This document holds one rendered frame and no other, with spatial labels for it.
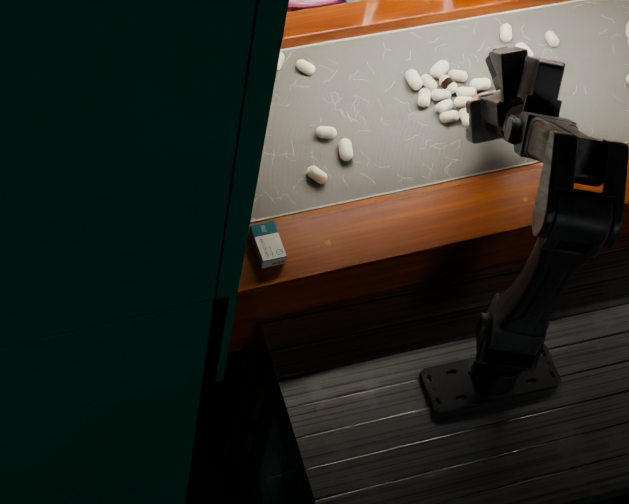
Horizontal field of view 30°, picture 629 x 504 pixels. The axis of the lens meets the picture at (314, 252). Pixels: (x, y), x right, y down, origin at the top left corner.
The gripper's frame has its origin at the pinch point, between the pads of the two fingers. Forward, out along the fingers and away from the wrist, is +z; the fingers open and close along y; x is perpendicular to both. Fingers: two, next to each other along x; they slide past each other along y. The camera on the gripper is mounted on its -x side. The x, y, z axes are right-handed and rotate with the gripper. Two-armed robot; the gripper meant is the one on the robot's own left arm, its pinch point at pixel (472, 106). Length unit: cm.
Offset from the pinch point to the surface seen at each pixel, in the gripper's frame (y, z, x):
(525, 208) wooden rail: 0.3, -15.6, 12.6
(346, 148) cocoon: 22.5, -2.4, 1.8
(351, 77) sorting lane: 16.0, 9.7, -5.9
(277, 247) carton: 38.9, -15.3, 10.0
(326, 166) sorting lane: 25.8, -1.8, 4.1
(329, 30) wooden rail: 17.2, 14.1, -13.0
